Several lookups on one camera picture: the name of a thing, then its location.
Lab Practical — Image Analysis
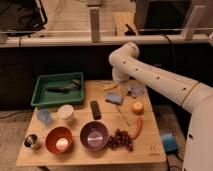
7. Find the purple bowl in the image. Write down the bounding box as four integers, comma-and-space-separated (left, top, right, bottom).
80, 121, 109, 151

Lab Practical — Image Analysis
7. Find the white paper cup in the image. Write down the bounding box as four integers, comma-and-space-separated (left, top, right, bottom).
57, 105, 74, 122

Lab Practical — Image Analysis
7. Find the yellow round fruit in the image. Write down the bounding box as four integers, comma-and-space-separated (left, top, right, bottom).
132, 102, 144, 114

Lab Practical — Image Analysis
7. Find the small blue plastic cup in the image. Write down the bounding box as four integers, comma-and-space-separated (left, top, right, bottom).
37, 109, 52, 125

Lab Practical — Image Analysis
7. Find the black rectangular block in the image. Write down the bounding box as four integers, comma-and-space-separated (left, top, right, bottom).
90, 101, 101, 120

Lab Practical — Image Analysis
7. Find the bunch of dark grapes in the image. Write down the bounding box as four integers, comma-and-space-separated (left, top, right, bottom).
108, 129, 133, 152

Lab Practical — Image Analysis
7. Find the thin metal utensil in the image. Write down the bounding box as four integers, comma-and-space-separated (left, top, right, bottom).
116, 105, 130, 127

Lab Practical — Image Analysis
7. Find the black monitor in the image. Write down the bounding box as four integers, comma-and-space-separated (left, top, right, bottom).
134, 0, 191, 35

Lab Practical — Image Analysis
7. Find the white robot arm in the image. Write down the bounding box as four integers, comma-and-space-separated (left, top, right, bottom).
109, 42, 213, 171

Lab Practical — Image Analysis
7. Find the grey vertical post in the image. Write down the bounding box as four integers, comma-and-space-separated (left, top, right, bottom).
89, 7, 100, 43

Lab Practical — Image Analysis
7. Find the green plastic tray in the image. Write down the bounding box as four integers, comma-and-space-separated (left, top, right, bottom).
31, 72, 84, 108

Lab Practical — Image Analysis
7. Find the blue box on floor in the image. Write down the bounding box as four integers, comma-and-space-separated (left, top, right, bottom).
161, 133, 179, 153

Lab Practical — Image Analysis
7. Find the blue sponge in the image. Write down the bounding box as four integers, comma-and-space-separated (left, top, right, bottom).
105, 92, 122, 105

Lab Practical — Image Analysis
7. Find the red bowl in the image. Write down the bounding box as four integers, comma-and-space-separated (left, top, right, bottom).
45, 127, 73, 154

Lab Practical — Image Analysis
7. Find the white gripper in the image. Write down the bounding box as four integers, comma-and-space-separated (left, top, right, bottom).
112, 68, 130, 97

